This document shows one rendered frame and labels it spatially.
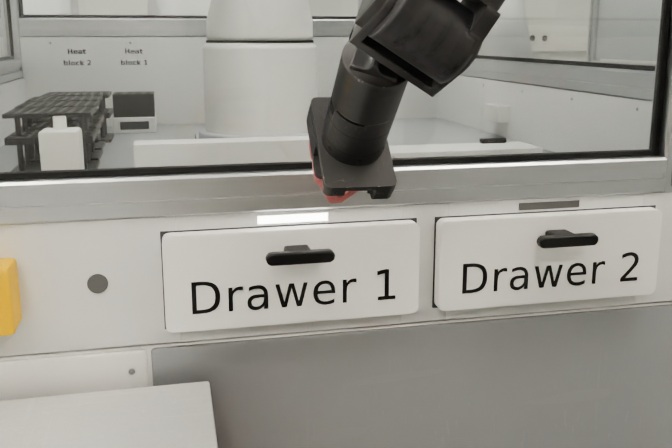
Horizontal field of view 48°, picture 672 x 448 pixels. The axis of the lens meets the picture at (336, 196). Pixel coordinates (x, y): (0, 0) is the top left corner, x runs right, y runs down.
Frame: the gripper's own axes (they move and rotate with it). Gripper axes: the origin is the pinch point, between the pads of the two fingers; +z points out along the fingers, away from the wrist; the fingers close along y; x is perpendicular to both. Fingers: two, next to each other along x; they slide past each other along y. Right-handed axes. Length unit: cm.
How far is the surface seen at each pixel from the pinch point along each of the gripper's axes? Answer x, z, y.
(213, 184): 11.5, 7.0, 6.5
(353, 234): -3.9, 10.0, 1.3
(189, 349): 14.5, 20.7, -6.7
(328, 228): -1.1, 9.5, 1.9
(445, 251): -15.0, 11.7, -0.6
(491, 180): -21.2, 7.6, 6.5
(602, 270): -35.7, 14.0, -3.1
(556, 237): -27.1, 7.7, -1.6
